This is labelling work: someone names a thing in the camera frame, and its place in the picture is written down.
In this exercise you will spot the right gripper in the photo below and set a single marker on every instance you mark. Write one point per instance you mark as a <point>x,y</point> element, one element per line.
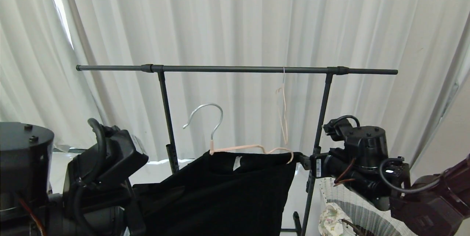
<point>336,170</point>

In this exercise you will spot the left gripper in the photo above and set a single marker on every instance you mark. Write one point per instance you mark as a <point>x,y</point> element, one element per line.
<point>99,221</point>

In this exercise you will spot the cream printed garment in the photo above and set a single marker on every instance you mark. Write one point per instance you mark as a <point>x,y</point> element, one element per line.
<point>332,217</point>

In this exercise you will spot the pink clothes hanger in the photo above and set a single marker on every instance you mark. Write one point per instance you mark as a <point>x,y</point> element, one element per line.
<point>285,126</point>
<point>212,148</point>

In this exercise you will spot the black garment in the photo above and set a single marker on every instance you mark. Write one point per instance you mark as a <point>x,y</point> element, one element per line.
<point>227,199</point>

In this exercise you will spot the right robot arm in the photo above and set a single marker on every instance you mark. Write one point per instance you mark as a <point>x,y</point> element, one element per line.
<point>433,199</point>

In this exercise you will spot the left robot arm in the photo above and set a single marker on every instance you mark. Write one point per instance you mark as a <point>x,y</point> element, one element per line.
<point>22,155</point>

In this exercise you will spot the white laundry basket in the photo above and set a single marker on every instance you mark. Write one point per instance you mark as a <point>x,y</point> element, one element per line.
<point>363,210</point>

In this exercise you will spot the black clothes rack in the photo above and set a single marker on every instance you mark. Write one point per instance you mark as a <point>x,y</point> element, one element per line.
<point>238,69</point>

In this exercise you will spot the white curtain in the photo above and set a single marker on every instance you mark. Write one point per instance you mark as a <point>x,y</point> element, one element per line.
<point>235,19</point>

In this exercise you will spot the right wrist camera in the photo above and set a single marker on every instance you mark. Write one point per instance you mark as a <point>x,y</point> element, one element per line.
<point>336,127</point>

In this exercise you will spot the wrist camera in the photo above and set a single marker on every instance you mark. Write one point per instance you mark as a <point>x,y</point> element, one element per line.
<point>336,127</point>
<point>117,155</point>

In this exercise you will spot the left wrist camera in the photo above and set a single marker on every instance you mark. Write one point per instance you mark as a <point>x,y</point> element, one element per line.
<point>117,155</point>

